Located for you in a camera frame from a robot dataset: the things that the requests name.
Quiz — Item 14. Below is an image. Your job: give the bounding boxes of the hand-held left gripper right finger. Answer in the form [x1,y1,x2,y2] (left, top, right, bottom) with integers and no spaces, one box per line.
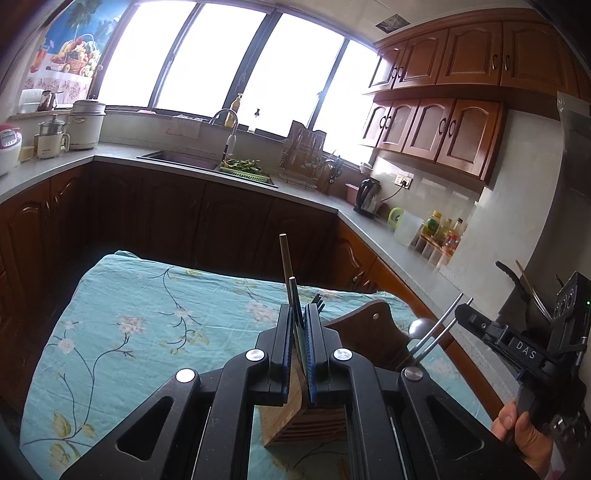
[302,305,541,480]

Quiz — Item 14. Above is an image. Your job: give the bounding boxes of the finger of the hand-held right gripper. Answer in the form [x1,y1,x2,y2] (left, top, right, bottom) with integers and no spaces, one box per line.
[455,305,502,344]

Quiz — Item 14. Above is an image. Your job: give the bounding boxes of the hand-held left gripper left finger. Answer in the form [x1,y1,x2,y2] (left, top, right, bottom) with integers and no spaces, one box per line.
[60,304,298,480]

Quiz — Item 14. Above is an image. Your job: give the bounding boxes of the metal chopstick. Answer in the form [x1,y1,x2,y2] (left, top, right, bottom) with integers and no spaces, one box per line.
[412,298,475,366]
[397,294,464,370]

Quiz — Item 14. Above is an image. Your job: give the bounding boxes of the wooden utensil holder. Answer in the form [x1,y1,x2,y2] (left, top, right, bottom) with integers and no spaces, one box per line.
[261,295,409,449]

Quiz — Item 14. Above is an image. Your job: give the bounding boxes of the metal spoon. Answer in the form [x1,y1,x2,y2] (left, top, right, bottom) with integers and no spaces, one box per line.
[405,318,437,356]

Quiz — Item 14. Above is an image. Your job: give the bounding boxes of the person's right hand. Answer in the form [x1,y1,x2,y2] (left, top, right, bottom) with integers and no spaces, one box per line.
[491,401,555,462]

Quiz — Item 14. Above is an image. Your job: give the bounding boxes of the black wok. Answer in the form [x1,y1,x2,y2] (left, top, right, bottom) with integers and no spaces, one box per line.
[496,261,573,324]

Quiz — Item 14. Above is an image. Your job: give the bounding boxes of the row of spice jars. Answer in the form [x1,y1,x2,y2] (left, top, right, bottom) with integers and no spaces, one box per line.
[413,233,455,268]

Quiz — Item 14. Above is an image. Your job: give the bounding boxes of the cooking oil bottles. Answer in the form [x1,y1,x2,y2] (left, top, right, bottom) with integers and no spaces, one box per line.
[422,210,467,254]

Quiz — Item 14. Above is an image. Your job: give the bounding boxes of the teal floral tablecloth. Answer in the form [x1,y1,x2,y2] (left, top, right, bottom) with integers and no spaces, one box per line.
[21,251,495,480]

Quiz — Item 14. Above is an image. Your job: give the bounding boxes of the steel electric kettle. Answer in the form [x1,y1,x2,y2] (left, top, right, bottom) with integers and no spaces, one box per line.
[354,178,383,219]

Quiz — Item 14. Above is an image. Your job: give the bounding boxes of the wooden base cabinets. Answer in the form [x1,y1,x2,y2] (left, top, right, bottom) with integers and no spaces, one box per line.
[0,159,509,416]

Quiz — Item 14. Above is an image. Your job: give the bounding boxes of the knife and scissors holder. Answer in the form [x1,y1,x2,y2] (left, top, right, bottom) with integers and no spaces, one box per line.
[321,157,345,195]

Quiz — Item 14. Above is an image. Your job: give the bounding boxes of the green basket of vegetables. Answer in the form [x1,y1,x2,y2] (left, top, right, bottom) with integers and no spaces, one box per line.
[219,159,278,185]

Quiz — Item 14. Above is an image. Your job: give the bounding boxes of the dish rack with cutting boards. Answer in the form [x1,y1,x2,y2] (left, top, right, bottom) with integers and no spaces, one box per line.
[279,120,328,188]

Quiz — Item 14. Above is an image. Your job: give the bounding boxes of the kitchen sink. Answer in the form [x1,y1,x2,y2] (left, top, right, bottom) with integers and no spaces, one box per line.
[136,150,222,171]

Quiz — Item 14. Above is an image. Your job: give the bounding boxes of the curved metal faucet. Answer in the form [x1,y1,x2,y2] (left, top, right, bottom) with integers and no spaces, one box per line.
[210,109,238,167]

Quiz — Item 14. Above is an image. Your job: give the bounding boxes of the wooden upper cabinets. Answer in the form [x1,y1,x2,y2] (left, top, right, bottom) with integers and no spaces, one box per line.
[360,21,591,185]

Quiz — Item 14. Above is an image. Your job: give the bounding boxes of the yellow soap bottle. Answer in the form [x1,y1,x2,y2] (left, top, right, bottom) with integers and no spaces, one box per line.
[225,93,243,127]

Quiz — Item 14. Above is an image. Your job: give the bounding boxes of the white dish cloth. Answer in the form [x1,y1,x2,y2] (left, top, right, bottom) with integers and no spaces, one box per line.
[167,115,202,139]

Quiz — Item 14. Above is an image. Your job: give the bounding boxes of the kitchen window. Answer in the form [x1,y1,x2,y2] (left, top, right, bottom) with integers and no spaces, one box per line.
[92,0,384,153]

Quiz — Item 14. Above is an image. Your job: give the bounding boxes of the large white electric cooker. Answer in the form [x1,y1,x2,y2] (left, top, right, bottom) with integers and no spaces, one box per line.
[67,99,107,151]

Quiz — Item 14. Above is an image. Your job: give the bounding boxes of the small white electric pot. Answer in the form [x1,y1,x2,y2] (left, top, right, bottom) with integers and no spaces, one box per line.
[34,115,70,160]

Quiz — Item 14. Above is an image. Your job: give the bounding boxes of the red and white rice cooker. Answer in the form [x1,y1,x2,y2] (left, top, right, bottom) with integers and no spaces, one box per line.
[0,124,23,176]

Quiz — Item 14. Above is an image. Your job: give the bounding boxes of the fruit print window blind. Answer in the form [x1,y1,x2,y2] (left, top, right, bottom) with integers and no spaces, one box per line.
[21,0,116,100]

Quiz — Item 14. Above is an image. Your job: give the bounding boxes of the clear pitcher green handle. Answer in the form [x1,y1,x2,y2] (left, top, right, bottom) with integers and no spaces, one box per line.
[388,208,423,247]

